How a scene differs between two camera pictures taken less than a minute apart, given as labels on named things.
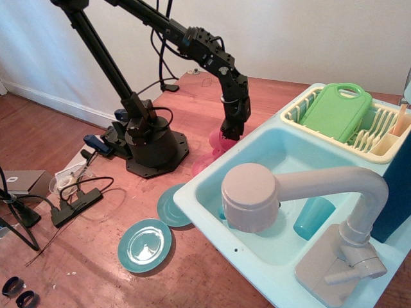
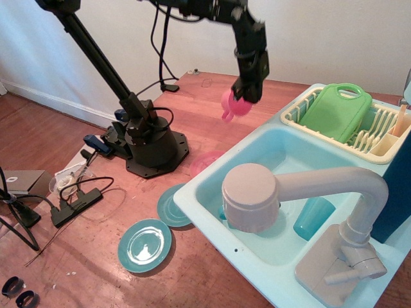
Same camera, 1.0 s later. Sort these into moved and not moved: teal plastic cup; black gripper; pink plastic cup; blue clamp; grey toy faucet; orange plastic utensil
Moved: black gripper; pink plastic cup
Not moved: orange plastic utensil; blue clamp; teal plastic cup; grey toy faucet
